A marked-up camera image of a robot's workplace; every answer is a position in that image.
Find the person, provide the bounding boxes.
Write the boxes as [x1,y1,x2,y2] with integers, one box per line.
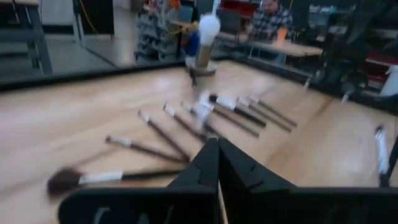
[246,0,295,42]

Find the grey bin rack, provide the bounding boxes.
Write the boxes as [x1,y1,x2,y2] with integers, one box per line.
[134,0,188,62]

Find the dark cabinet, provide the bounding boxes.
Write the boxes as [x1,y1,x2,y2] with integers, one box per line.
[72,0,115,35]

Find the fluffy brown makeup brush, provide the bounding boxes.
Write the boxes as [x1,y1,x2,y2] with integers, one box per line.
[45,166,185,199]

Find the red storage bins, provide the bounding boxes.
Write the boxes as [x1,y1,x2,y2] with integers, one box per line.
[364,50,398,91]
[218,0,261,19]

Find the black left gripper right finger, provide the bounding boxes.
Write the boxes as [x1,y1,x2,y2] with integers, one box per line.
[218,138,398,224]

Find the wooden work desk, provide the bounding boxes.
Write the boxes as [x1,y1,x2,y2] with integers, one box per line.
[216,30,324,66]

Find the blue bottle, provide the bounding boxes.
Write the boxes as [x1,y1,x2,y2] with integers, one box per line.
[183,30,200,67]

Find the light bulb on wooden stand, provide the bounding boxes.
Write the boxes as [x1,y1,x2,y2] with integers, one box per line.
[185,12,222,78]

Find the wire basket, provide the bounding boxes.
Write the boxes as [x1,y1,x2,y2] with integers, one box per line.
[307,3,338,28]

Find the yellow hanging cable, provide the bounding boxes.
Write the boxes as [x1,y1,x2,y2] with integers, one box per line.
[78,0,98,34]

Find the grey metal table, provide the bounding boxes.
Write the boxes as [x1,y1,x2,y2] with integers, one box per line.
[0,0,54,76]

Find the orange plastic cup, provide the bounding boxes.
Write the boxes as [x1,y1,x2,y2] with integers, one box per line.
[275,26,289,45]

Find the thick black-headed makeup brush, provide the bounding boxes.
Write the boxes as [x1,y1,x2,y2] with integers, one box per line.
[208,93,267,128]

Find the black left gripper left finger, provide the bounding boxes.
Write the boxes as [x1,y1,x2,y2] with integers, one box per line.
[57,138,220,224]

